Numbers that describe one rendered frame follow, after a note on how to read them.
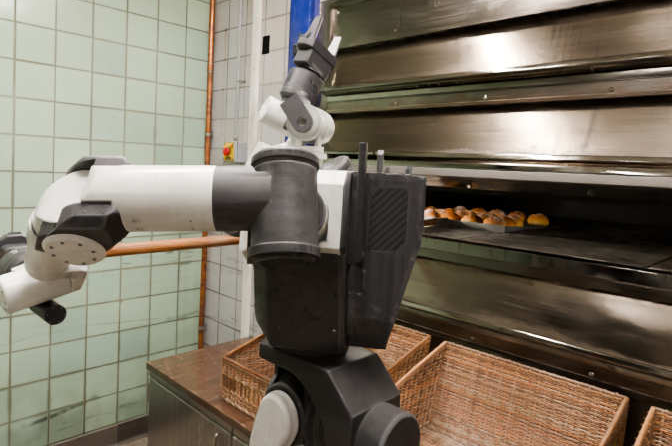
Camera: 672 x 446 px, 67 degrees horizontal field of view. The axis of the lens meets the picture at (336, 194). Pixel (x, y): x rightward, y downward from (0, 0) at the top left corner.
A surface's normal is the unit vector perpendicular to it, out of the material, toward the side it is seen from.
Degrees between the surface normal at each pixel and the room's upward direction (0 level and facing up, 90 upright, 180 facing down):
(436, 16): 90
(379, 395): 45
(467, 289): 70
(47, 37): 90
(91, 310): 90
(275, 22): 90
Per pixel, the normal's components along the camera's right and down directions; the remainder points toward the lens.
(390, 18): -0.71, 0.07
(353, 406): 0.55, -0.66
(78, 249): 0.04, 0.80
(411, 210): -0.18, 0.04
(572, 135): -0.64, -0.34
